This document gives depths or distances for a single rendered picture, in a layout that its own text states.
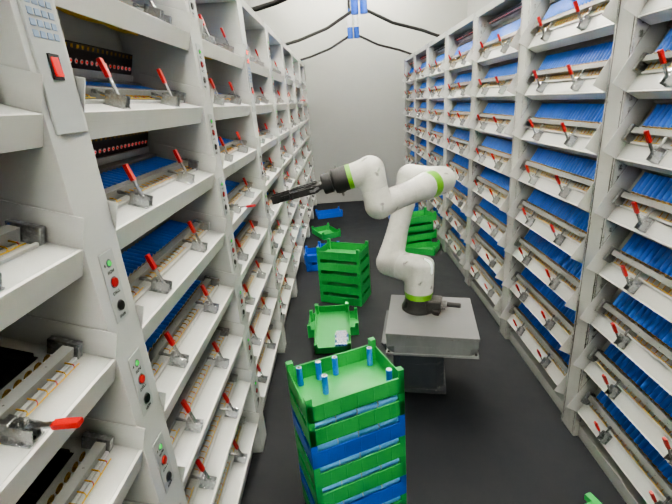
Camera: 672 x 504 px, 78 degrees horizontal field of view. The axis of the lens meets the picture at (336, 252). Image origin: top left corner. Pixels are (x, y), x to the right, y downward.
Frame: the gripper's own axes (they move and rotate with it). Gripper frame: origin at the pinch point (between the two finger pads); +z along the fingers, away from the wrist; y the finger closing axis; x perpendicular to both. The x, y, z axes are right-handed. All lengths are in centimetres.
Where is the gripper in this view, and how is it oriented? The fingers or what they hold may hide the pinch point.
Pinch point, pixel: (281, 197)
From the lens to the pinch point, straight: 159.1
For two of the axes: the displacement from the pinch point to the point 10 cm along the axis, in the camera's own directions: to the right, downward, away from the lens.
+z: -9.6, 2.7, 1.0
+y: 0.0, -3.4, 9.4
